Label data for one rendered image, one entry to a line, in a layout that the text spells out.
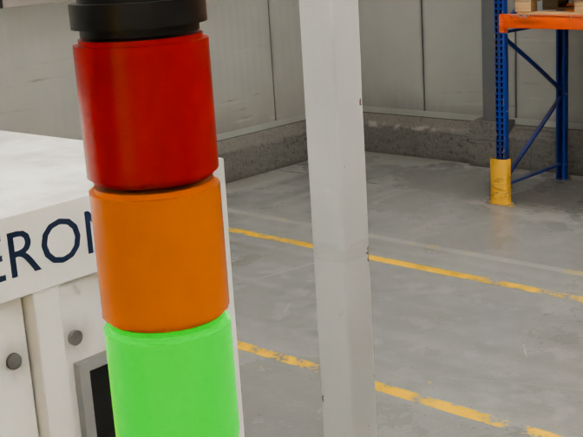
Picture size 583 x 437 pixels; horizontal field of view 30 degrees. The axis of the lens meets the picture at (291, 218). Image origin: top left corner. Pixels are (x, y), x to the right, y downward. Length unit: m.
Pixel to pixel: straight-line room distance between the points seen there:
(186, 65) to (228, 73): 10.49
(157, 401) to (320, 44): 2.59
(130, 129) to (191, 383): 0.10
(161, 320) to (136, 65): 0.09
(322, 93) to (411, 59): 8.56
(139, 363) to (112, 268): 0.04
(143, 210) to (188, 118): 0.04
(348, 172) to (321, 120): 0.16
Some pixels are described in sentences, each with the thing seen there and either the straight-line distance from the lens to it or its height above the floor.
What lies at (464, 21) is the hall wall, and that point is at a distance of 11.11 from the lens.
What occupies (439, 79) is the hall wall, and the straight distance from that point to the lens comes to 11.36.
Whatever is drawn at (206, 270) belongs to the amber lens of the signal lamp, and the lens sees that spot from 0.41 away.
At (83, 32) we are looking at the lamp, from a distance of 0.40.
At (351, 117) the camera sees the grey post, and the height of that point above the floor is 1.85.
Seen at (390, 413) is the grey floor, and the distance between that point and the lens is 5.56.
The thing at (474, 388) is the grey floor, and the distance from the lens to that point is 5.83.
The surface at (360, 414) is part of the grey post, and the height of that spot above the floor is 0.97.
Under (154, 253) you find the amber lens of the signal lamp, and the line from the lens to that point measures 0.40.
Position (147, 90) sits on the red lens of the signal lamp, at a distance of 0.39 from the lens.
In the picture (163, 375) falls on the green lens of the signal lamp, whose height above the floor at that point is 2.20.
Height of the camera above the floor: 2.36
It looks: 15 degrees down
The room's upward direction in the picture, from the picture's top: 4 degrees counter-clockwise
